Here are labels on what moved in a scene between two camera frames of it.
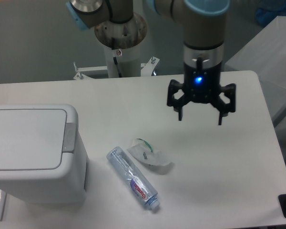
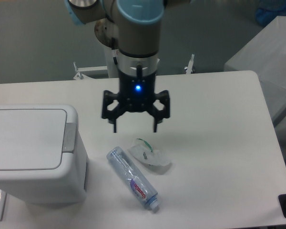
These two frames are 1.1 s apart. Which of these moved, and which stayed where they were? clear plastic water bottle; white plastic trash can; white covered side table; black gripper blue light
Moved: black gripper blue light
Stayed: white covered side table; white plastic trash can; clear plastic water bottle
